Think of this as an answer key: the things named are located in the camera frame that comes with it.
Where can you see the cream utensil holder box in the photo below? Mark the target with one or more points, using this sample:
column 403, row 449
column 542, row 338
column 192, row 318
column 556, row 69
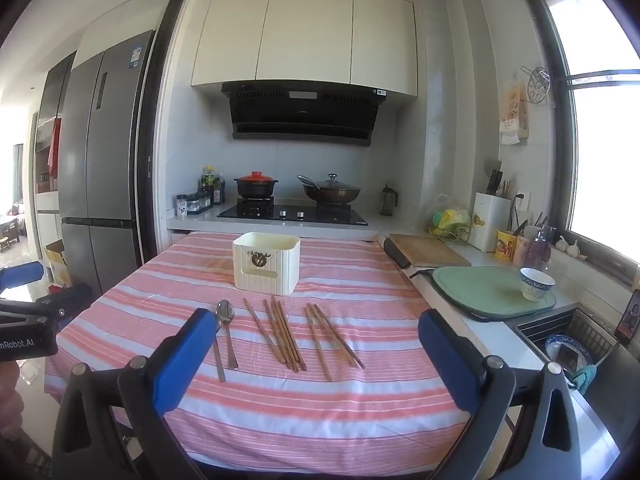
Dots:
column 266, row 263

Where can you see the sauce bottles group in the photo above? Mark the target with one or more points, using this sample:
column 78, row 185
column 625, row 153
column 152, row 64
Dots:
column 212, row 185

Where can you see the window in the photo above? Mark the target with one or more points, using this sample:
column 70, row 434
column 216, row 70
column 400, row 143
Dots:
column 593, row 68

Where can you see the grey double door refrigerator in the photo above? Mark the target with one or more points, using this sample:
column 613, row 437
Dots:
column 96, row 165

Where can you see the yellow printed cup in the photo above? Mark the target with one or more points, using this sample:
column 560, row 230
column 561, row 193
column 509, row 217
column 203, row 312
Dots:
column 505, row 245

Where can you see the ribbed handle steel spoon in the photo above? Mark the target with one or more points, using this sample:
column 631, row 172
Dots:
column 217, row 354

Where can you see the blue white ceramic bowl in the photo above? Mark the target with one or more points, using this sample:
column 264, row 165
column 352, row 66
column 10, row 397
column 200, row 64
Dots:
column 535, row 284

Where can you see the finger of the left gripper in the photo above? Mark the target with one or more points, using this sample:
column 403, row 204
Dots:
column 24, row 273
column 66, row 303

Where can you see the black gas stove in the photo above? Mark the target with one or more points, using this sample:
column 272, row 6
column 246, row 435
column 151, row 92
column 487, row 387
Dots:
column 267, row 209

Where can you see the spice jar white lid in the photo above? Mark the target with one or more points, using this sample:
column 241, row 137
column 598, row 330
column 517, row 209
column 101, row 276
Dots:
column 181, row 206

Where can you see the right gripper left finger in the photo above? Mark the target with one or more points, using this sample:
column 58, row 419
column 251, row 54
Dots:
column 111, row 424

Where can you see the pink striped tablecloth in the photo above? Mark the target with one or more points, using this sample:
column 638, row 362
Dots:
column 394, row 417

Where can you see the bag of sponges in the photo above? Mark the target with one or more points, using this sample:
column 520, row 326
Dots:
column 446, row 219

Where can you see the wooden cutting board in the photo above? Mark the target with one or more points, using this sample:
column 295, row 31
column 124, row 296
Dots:
column 422, row 252

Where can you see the white upper cabinets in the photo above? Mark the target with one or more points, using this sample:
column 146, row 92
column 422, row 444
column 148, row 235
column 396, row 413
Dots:
column 368, row 43

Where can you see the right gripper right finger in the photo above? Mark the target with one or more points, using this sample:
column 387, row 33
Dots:
column 545, row 442

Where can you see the black pot red lid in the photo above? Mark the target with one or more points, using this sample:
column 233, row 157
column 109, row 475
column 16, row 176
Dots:
column 255, row 186

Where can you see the dark wok with lid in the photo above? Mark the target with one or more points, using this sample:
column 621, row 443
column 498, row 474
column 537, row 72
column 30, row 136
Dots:
column 329, row 192

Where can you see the white knife block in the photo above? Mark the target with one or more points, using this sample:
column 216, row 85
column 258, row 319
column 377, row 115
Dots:
column 490, row 214

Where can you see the smooth handle steel spoon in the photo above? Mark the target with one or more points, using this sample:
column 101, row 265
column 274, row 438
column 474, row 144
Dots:
column 226, row 314

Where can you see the kitchen sink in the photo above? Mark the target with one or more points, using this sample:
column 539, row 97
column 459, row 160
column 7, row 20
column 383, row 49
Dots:
column 576, row 339

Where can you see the dark glass kettle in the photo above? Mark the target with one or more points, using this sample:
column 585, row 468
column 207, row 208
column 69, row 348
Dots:
column 388, row 202

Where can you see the black range hood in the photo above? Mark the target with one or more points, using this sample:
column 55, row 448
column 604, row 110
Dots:
column 294, row 110

